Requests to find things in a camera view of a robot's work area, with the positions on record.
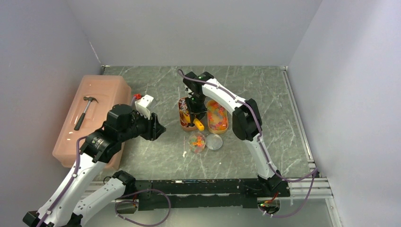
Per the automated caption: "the black hammer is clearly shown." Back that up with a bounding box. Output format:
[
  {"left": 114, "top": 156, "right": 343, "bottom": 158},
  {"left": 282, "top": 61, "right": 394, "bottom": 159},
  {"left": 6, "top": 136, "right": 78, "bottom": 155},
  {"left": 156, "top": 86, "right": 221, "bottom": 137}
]
[{"left": 74, "top": 96, "right": 98, "bottom": 131}]

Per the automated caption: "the pink plastic storage box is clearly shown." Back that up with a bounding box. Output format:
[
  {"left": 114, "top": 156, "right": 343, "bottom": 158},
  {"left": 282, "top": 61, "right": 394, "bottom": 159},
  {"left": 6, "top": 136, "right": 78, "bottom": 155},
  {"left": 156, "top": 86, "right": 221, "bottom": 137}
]
[{"left": 52, "top": 75, "right": 131, "bottom": 168}]

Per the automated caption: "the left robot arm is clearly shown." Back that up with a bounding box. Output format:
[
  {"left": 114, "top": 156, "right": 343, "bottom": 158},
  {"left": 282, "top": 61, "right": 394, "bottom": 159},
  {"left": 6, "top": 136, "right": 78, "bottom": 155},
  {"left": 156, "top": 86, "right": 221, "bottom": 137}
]
[{"left": 23, "top": 104, "right": 166, "bottom": 227}]

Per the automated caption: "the tray of gummy candies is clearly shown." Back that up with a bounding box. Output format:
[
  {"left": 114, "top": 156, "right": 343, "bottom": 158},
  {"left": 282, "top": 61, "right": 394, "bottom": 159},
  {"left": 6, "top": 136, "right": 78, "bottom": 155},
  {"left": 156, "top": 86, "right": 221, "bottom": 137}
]
[{"left": 206, "top": 100, "right": 228, "bottom": 134}]

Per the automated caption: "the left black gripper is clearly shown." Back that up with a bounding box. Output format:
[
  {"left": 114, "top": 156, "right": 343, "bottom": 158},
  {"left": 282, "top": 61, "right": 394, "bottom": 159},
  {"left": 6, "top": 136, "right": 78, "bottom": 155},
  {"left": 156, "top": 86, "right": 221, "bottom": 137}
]
[{"left": 119, "top": 108, "right": 166, "bottom": 142}]

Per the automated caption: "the orange plastic scoop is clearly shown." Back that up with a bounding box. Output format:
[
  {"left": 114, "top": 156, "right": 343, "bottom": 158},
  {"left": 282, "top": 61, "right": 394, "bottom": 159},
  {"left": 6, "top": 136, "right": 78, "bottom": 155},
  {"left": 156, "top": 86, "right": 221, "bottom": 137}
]
[{"left": 183, "top": 110, "right": 205, "bottom": 131}]

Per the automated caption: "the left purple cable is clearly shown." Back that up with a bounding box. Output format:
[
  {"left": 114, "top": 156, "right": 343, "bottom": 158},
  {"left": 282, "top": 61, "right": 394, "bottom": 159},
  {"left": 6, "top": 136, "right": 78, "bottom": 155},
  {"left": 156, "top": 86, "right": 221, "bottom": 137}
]
[{"left": 114, "top": 189, "right": 172, "bottom": 227}]

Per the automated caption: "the aluminium table rail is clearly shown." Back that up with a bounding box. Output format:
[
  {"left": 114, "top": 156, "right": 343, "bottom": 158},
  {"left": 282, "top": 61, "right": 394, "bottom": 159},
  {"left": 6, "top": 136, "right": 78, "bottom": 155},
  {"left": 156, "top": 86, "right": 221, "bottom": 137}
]
[{"left": 280, "top": 66, "right": 342, "bottom": 227}]

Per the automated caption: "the clear plastic jar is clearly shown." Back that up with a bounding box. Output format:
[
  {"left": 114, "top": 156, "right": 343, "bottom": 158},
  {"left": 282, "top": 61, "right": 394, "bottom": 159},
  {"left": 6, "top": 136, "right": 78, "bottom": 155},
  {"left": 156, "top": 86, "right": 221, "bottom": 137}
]
[{"left": 188, "top": 132, "right": 206, "bottom": 153}]

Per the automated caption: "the black base frame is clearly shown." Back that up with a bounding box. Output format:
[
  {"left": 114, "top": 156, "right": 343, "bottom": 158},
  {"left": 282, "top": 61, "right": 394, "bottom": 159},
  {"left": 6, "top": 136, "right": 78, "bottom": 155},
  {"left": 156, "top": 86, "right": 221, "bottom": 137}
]
[{"left": 116, "top": 170, "right": 290, "bottom": 214}]

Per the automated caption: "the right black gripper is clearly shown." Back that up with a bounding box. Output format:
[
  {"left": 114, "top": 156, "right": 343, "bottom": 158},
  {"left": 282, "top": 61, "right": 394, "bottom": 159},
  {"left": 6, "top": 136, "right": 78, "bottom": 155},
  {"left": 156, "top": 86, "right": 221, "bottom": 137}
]
[{"left": 185, "top": 94, "right": 208, "bottom": 123}]

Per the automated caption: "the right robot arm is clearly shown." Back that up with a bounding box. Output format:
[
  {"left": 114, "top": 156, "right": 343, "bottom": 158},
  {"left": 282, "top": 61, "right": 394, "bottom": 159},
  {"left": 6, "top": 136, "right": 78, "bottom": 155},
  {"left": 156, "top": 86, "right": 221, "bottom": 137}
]
[{"left": 177, "top": 69, "right": 289, "bottom": 196}]

